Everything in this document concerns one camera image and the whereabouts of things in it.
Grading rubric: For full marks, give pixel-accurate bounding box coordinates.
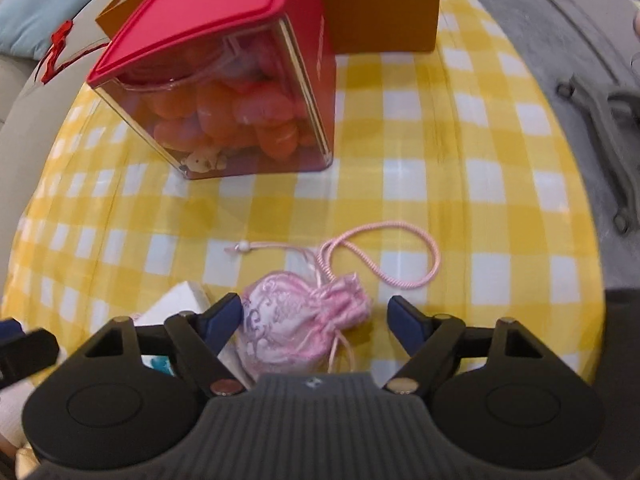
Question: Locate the beige sofa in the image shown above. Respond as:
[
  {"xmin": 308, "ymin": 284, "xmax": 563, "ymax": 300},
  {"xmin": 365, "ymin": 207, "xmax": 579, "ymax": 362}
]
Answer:
[{"xmin": 0, "ymin": 0, "xmax": 117, "ymax": 132}]

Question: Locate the grey office chair base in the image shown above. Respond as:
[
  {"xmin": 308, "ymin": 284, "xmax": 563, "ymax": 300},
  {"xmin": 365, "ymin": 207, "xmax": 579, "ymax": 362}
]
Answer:
[{"xmin": 556, "ymin": 74, "xmax": 640, "ymax": 235}]

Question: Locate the red ribbon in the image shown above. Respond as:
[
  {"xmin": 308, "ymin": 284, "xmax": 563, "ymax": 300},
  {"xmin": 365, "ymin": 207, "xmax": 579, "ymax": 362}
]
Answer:
[{"xmin": 39, "ymin": 20, "xmax": 109, "ymax": 84}]

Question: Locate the pink drawstring pouch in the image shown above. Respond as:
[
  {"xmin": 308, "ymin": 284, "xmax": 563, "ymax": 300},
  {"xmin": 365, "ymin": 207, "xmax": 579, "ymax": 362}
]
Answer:
[{"xmin": 225, "ymin": 220, "xmax": 442, "ymax": 384}]

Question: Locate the clear container with red lid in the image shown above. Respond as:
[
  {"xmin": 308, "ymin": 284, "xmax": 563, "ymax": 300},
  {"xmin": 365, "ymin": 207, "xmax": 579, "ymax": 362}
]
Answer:
[{"xmin": 86, "ymin": 0, "xmax": 337, "ymax": 181}]

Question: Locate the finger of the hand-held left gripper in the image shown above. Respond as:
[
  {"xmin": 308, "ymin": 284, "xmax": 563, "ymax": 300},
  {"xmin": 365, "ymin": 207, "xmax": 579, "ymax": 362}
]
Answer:
[
  {"xmin": 0, "ymin": 328, "xmax": 61, "ymax": 392},
  {"xmin": 0, "ymin": 318, "xmax": 24, "ymax": 344}
]

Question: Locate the light blue cushion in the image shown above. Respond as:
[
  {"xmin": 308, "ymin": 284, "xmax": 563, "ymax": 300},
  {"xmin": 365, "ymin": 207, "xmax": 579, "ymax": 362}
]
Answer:
[{"xmin": 0, "ymin": 0, "xmax": 96, "ymax": 61}]

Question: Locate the orange cardboard box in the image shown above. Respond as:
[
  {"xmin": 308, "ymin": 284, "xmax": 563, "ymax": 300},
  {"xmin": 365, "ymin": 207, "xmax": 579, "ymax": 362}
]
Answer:
[{"xmin": 95, "ymin": 0, "xmax": 444, "ymax": 56}]

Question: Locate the small beige teddy bear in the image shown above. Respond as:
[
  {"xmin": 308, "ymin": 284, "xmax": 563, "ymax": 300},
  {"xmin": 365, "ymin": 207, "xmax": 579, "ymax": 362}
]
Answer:
[{"xmin": 181, "ymin": 147, "xmax": 229, "ymax": 177}]

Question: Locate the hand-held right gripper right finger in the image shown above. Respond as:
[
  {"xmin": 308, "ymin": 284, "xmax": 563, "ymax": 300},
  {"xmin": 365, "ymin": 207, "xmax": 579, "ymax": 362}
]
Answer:
[{"xmin": 382, "ymin": 296, "xmax": 556, "ymax": 394}]

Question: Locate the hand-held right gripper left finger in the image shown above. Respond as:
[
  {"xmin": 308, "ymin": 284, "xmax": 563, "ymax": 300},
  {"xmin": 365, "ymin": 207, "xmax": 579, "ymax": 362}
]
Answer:
[{"xmin": 74, "ymin": 292, "xmax": 245, "ymax": 397}]

